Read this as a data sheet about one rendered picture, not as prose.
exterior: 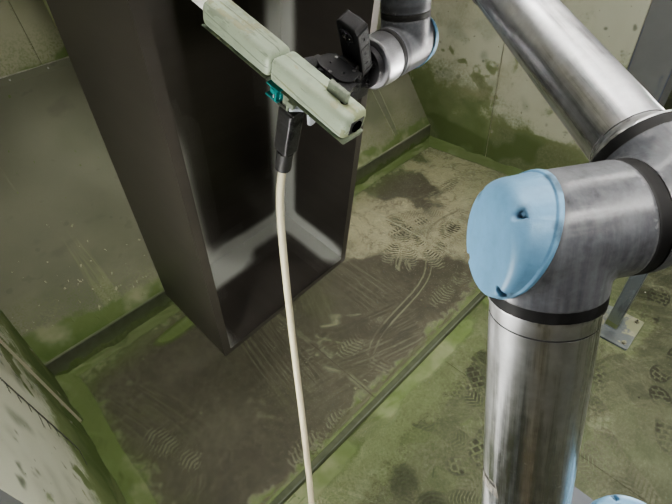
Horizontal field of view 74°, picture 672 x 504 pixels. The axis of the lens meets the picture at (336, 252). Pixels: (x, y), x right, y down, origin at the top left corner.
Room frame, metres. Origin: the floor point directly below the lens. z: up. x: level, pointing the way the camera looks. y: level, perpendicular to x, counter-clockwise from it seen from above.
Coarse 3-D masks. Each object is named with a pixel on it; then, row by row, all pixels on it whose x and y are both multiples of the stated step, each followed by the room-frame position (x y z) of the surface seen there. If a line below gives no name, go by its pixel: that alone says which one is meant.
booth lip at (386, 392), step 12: (480, 300) 1.36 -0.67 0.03; (468, 312) 1.29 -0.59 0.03; (456, 324) 1.23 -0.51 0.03; (444, 336) 1.17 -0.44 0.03; (432, 348) 1.11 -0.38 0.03; (420, 360) 1.06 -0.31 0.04; (408, 372) 1.01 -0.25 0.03; (396, 384) 0.96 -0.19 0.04; (384, 396) 0.91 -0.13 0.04; (372, 408) 0.86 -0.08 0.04; (360, 420) 0.82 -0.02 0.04; (348, 432) 0.78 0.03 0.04; (336, 444) 0.74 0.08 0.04; (324, 456) 0.70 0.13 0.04; (312, 468) 0.66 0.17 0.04; (300, 480) 0.62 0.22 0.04; (288, 492) 0.59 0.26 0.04
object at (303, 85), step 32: (192, 0) 0.79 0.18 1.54; (224, 0) 0.76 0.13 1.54; (224, 32) 0.72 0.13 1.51; (256, 32) 0.70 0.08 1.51; (256, 64) 0.67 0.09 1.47; (288, 64) 0.64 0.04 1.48; (288, 96) 0.63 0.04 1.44; (320, 96) 0.58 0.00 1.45; (288, 128) 0.65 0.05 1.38; (352, 128) 0.56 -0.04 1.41; (288, 160) 0.68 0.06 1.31
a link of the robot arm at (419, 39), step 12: (384, 24) 0.86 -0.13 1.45; (396, 24) 0.84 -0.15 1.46; (408, 24) 0.83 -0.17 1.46; (420, 24) 0.83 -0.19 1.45; (432, 24) 0.88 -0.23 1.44; (396, 36) 0.81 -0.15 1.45; (408, 36) 0.82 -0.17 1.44; (420, 36) 0.83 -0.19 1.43; (432, 36) 0.86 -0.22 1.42; (408, 48) 0.81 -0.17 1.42; (420, 48) 0.83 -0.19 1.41; (432, 48) 0.86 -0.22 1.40; (408, 60) 0.80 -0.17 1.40; (420, 60) 0.84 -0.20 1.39
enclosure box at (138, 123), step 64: (64, 0) 0.91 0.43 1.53; (128, 0) 0.72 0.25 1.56; (256, 0) 1.35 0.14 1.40; (320, 0) 1.30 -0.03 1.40; (128, 64) 0.79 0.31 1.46; (192, 64) 1.22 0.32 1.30; (128, 128) 0.88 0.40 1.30; (192, 128) 1.22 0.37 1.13; (256, 128) 1.39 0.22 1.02; (320, 128) 1.34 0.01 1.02; (128, 192) 1.04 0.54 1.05; (192, 192) 1.22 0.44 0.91; (256, 192) 1.41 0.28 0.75; (320, 192) 1.36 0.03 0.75; (192, 256) 0.84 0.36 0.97; (256, 256) 1.31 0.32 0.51; (320, 256) 1.31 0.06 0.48; (192, 320) 1.02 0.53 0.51; (256, 320) 1.02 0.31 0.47
